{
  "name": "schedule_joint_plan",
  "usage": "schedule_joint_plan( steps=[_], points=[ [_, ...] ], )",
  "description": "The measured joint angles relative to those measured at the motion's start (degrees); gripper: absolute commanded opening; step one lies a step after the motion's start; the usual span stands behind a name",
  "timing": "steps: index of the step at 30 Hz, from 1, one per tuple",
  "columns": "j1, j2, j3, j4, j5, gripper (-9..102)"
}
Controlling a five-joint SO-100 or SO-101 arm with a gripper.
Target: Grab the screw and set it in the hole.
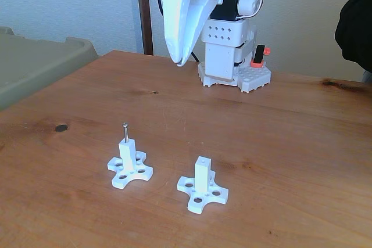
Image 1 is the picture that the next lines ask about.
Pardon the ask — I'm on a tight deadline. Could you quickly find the silver metal screw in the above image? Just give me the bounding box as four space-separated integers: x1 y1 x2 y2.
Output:
121 122 131 144

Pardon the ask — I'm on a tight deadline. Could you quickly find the orange and black clamp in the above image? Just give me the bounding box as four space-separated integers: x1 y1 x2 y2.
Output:
250 44 271 69

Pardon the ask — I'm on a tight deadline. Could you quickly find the olive plastic bin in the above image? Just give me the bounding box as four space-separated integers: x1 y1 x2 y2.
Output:
0 26 99 112

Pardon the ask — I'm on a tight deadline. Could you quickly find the person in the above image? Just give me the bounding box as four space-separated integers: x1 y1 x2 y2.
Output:
334 0 372 74

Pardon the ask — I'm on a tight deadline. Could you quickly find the black camera cable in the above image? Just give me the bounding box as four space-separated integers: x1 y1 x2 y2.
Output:
145 0 202 63

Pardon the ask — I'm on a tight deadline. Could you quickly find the white cross-base post stand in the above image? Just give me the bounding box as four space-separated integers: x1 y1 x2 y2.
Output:
176 156 230 215
106 139 154 190

